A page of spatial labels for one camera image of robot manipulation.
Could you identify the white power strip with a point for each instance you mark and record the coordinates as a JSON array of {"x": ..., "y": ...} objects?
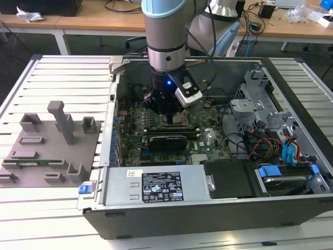
[{"x": 234, "y": 49}]

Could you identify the black installed RAM stick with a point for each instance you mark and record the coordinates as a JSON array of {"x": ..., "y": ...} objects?
[{"x": 193, "y": 133}]

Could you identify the wooden desk white frame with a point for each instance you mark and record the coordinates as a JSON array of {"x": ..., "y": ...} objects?
[{"x": 78, "y": 22}]

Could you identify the black hard disk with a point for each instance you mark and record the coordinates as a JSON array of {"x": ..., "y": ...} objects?
[{"x": 283, "y": 182}]

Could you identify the silver metal bracket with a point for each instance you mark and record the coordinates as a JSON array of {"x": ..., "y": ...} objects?
[{"x": 244, "y": 104}]

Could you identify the blue disk carrier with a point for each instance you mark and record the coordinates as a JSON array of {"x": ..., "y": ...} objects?
[{"x": 269, "y": 172}]

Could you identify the black graphics card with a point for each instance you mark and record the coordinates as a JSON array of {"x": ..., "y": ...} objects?
[{"x": 169, "y": 143}]

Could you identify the coin cell battery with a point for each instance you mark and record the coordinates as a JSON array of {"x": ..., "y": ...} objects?
[{"x": 207, "y": 104}]

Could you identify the white small box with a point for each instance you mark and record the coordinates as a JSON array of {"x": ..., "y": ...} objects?
[{"x": 326, "y": 22}]

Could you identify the crumpled white paper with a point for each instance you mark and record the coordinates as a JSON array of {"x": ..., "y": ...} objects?
[{"x": 28, "y": 15}]

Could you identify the green RAM stick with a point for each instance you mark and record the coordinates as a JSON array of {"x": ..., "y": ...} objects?
[{"x": 28, "y": 163}]

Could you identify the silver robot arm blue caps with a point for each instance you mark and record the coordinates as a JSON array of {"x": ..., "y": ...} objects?
[{"x": 164, "y": 31}]

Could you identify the black plastic shroud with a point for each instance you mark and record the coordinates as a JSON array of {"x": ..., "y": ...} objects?
[{"x": 229, "y": 179}]

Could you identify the silver power supply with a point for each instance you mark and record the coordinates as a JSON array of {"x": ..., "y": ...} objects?
[{"x": 122, "y": 182}]

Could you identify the grey flat device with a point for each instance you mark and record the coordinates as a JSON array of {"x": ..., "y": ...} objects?
[{"x": 288, "y": 3}]

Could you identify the clear plastic bag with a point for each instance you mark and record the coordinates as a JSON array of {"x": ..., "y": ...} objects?
[{"x": 299, "y": 14}]

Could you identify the black power adapter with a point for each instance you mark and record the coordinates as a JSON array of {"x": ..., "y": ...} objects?
[{"x": 256, "y": 26}]

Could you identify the silver drive cage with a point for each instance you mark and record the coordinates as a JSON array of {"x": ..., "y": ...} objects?
[{"x": 249, "y": 91}]

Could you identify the black RAM slot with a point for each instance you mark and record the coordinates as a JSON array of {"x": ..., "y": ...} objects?
[{"x": 169, "y": 128}]

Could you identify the green motherboard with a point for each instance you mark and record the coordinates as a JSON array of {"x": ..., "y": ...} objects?
[{"x": 213, "y": 145}]

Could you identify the silver chipset heatsink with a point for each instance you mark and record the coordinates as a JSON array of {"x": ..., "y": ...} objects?
[{"x": 199, "y": 159}]

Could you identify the large black box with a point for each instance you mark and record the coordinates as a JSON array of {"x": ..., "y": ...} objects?
[{"x": 52, "y": 6}]

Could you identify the small black box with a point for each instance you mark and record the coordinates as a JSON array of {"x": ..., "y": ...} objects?
[{"x": 266, "y": 11}]

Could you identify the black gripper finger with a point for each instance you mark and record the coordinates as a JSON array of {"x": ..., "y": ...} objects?
[
  {"x": 174, "y": 114},
  {"x": 151, "y": 101}
]

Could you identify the grey parts rack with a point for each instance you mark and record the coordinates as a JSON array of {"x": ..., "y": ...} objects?
[{"x": 65, "y": 156}]

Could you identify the black open PC case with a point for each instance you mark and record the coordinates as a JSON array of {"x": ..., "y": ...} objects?
[{"x": 182, "y": 221}]

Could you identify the blue case latch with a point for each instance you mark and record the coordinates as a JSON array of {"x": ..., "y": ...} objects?
[{"x": 85, "y": 188}]

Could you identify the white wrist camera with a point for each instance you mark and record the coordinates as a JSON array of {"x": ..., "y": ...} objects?
[{"x": 190, "y": 97}]

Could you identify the black office chair base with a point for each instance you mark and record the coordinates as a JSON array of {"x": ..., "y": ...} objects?
[{"x": 135, "y": 39}]

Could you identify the blue box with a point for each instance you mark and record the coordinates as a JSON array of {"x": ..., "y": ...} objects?
[{"x": 327, "y": 4}]

